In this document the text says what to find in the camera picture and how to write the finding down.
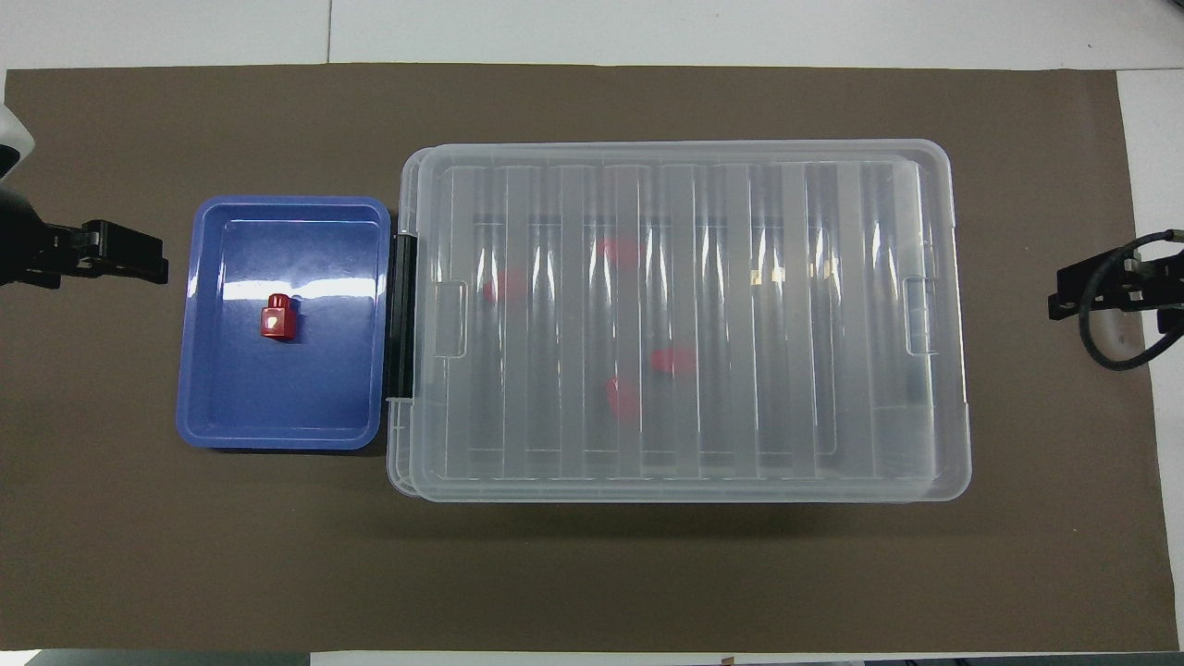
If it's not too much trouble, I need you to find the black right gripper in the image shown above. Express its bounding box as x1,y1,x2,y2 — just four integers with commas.
1048,242,1184,334

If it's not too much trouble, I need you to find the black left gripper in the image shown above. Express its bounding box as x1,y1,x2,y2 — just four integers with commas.
0,185,169,290

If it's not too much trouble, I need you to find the blue plastic tray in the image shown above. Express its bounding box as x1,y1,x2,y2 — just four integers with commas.
176,195,392,451

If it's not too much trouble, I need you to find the clear plastic storage box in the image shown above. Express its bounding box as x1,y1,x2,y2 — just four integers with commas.
386,146,968,500

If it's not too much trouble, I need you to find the brown table mat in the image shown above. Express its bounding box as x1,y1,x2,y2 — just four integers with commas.
0,63,1180,653

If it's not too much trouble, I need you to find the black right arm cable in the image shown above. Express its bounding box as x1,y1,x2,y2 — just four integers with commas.
1078,229,1184,372

